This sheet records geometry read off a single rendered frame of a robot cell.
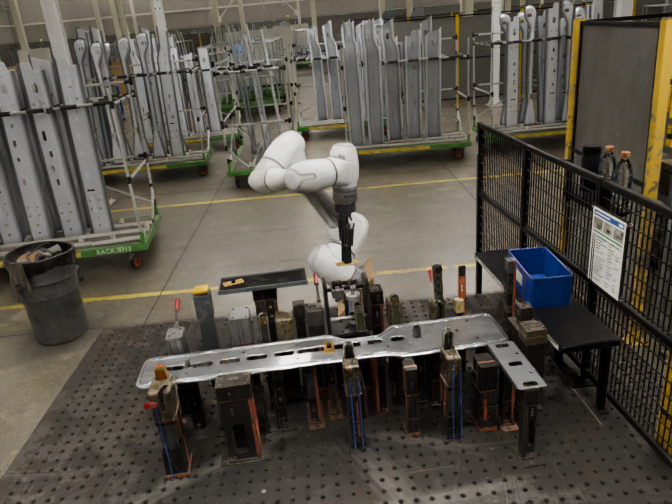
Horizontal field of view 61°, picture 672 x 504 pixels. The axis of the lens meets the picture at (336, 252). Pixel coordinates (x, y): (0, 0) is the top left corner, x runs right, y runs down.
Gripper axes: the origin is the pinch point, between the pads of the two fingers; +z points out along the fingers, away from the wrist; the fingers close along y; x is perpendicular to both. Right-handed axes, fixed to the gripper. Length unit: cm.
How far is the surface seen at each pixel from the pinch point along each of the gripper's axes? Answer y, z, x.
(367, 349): 17.1, 32.6, 1.3
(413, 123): -629, 48, 343
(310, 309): -9.3, 25.3, -12.6
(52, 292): -247, 93, -143
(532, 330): 41, 24, 55
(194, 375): 5, 36, -61
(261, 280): -28.7, 17.7, -27.8
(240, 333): -10, 30, -41
